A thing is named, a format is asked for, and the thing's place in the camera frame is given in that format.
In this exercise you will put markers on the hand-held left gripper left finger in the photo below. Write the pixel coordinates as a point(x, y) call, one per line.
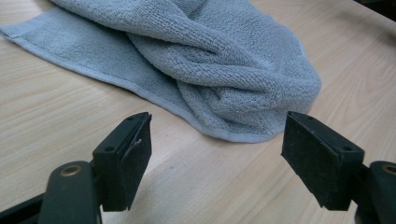
point(124, 161)

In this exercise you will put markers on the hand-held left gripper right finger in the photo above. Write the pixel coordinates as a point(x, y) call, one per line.
point(320, 161)

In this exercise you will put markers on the light blue terry towel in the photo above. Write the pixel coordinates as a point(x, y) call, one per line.
point(218, 62)

